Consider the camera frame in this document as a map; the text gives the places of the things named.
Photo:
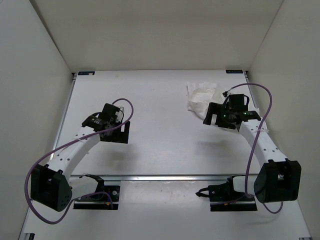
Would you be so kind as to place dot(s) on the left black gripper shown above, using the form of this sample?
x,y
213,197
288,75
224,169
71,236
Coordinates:
x,y
122,135

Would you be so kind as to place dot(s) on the aluminium table rail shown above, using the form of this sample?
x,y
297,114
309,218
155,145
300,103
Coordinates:
x,y
169,177

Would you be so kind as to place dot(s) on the right blue corner label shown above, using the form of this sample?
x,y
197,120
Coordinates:
x,y
233,71

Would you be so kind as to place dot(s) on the blue corner label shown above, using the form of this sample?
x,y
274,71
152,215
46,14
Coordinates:
x,y
86,73
233,71

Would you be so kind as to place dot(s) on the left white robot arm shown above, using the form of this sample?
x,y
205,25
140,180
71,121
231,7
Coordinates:
x,y
52,185

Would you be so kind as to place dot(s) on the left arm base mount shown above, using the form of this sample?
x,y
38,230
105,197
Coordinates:
x,y
91,192

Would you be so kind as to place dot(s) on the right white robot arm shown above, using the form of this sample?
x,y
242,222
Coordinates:
x,y
278,179

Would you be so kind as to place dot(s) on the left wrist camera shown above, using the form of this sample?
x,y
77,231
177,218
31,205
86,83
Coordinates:
x,y
121,112

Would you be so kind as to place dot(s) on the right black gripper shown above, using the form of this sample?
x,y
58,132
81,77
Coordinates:
x,y
216,109

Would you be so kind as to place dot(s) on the left blue corner label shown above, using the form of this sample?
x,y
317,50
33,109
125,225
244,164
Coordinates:
x,y
86,73

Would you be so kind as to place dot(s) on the white skirt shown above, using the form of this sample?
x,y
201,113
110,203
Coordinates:
x,y
200,95

